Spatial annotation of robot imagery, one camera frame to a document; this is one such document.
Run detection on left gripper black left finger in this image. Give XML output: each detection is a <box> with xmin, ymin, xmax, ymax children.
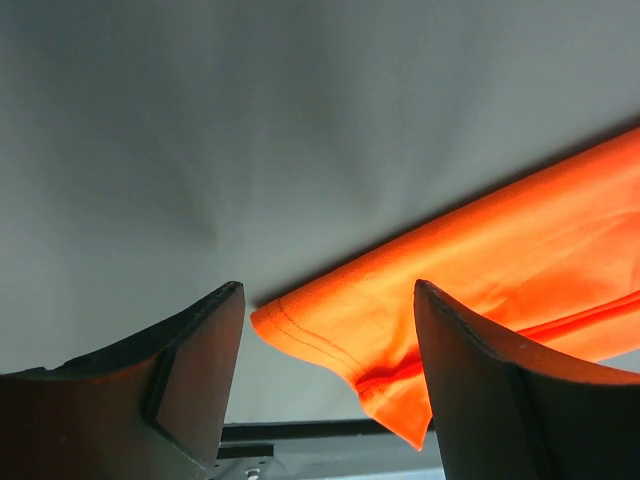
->
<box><xmin>1</xmin><ymin>281</ymin><xmax>245</xmax><ymax>479</ymax></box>

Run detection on orange t shirt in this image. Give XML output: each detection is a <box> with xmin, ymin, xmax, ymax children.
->
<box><xmin>251</xmin><ymin>131</ymin><xmax>639</xmax><ymax>448</ymax></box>

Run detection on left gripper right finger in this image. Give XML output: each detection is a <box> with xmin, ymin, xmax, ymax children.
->
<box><xmin>414</xmin><ymin>280</ymin><xmax>639</xmax><ymax>479</ymax></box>

